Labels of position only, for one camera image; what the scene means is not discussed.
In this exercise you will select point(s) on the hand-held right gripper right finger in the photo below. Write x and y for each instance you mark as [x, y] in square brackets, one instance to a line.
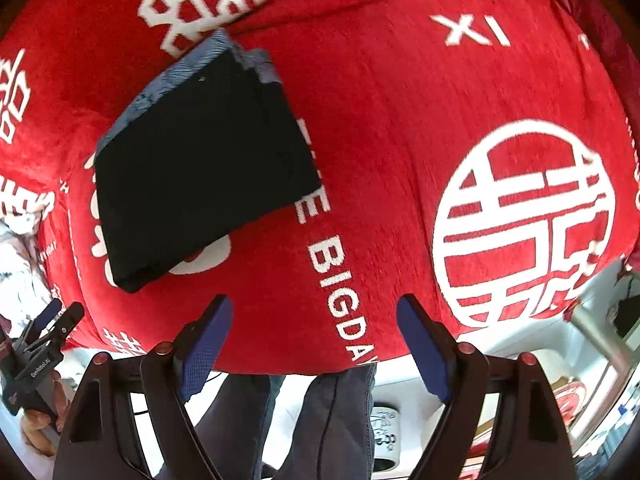
[422, 350]

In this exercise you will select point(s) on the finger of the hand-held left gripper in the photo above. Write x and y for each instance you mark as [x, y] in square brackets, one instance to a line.
[47, 316]
[67, 322]

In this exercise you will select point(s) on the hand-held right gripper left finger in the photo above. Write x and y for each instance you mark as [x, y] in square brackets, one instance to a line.
[207, 345]

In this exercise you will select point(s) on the dark navy pants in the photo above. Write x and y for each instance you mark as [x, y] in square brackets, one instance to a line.
[200, 160]

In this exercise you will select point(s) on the person's left hand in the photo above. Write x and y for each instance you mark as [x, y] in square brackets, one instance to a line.
[42, 432]

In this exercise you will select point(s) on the white patterned cloth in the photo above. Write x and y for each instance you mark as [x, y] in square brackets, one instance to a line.
[20, 260]

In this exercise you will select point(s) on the person's left leg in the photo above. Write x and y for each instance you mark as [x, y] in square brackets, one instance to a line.
[235, 420]

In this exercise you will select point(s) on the person's leg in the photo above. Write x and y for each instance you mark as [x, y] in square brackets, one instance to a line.
[235, 420]
[335, 420]

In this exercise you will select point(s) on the white printed cup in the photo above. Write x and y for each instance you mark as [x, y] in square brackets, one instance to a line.
[387, 435]

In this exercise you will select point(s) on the person's right leg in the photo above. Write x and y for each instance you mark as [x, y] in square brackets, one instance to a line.
[335, 420]

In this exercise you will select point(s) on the red and white round object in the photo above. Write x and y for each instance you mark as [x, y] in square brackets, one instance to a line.
[570, 400]

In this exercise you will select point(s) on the grey metal bar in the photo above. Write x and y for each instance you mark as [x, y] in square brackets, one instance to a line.
[597, 332]

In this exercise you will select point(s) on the red printed blanket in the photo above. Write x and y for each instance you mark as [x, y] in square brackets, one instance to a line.
[390, 160]

